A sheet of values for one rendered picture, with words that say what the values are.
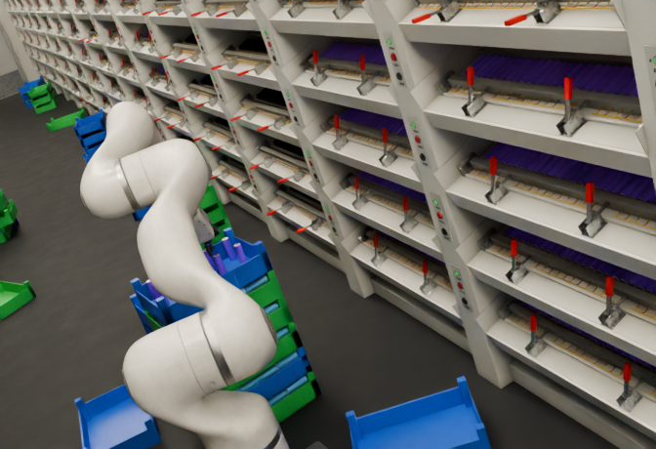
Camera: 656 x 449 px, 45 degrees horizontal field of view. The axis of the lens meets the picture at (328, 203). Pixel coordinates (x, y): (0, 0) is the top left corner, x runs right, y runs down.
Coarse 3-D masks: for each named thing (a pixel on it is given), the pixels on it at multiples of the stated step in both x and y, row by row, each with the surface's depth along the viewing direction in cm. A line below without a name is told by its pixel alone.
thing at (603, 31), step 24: (408, 0) 160; (408, 24) 157; (432, 24) 149; (456, 24) 143; (480, 24) 137; (504, 24) 131; (528, 24) 126; (552, 24) 122; (576, 24) 117; (600, 24) 113; (624, 24) 107; (528, 48) 130; (552, 48) 125; (576, 48) 120; (600, 48) 115; (624, 48) 111
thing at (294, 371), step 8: (304, 352) 211; (296, 360) 210; (304, 360) 211; (288, 368) 209; (296, 368) 210; (304, 368) 212; (272, 376) 207; (280, 376) 208; (288, 376) 210; (296, 376) 211; (264, 384) 206; (272, 384) 207; (280, 384) 209; (288, 384) 210; (256, 392) 205; (264, 392) 206; (272, 392) 208
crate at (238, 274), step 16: (240, 240) 211; (224, 256) 216; (256, 256) 198; (240, 272) 197; (256, 272) 199; (144, 288) 205; (144, 304) 200; (160, 304) 187; (176, 304) 189; (160, 320) 194; (176, 320) 190
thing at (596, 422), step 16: (384, 288) 248; (400, 304) 241; (416, 304) 233; (432, 320) 225; (448, 320) 220; (448, 336) 220; (464, 336) 211; (512, 368) 193; (528, 368) 191; (528, 384) 190; (544, 384) 184; (560, 400) 179; (576, 400) 176; (576, 416) 176; (592, 416) 170; (608, 416) 168; (608, 432) 167; (624, 432) 163; (640, 432) 161; (624, 448) 164; (640, 448) 159
